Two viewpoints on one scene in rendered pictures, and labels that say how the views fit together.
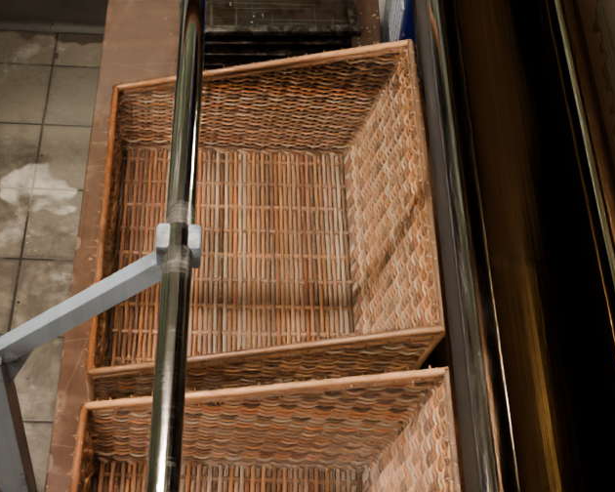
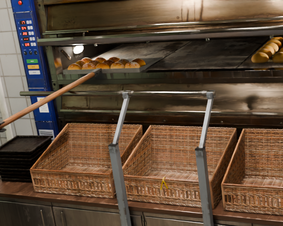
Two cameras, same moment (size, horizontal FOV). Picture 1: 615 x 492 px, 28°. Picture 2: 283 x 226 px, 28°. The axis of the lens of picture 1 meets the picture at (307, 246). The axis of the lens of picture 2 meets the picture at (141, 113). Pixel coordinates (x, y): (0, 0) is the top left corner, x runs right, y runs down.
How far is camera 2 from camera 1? 2.70 m
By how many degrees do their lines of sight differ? 55
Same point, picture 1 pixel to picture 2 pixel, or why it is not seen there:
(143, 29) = not seen: outside the picture
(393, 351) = (139, 136)
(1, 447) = (121, 178)
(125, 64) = (7, 189)
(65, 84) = not seen: outside the picture
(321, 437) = (144, 161)
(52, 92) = not seen: outside the picture
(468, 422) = (196, 35)
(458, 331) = (183, 36)
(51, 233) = not seen: outside the picture
